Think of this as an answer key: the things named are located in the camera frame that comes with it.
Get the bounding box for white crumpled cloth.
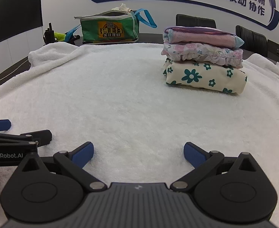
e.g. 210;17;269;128
113;3;133;12

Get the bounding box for black walkie-talkie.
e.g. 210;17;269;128
43;22;57;44

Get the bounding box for green zip bag blue straps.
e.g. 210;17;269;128
66;8;158;45

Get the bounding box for yellow-green cloth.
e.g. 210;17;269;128
54;32;67;42

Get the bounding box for black wall screen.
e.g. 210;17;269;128
0;0;43;49

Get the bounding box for white towel blanket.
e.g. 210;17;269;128
0;41;279;228

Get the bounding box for cream green-flowered garment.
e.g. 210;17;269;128
163;60;247;96

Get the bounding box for pink floral garment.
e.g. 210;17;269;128
161;42;243;68

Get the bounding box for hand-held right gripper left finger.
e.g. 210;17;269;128
16;142;108;192

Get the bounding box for pink garment with blue trim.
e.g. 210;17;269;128
163;26;245;48

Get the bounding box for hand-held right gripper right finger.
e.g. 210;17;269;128
170;142;261;192

